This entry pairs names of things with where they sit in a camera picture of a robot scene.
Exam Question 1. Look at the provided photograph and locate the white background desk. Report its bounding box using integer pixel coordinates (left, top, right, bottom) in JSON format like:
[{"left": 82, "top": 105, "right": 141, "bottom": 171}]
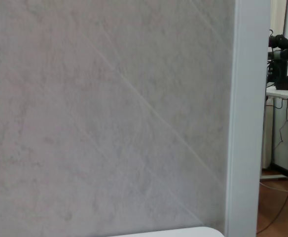
[{"left": 260, "top": 85, "right": 288, "bottom": 181}]

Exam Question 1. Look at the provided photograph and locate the grey felt partition panel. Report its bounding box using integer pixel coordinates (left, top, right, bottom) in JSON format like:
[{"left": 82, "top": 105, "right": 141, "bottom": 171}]
[{"left": 0, "top": 0, "right": 236, "bottom": 237}]

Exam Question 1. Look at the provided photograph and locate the white partition frame post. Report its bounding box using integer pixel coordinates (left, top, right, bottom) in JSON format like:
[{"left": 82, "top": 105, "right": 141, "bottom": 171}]
[{"left": 224, "top": 0, "right": 272, "bottom": 237}]

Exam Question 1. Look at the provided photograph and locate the white floor cable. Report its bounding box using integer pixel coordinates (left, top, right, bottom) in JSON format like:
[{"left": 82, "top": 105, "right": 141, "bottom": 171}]
[{"left": 259, "top": 181, "right": 288, "bottom": 196}]

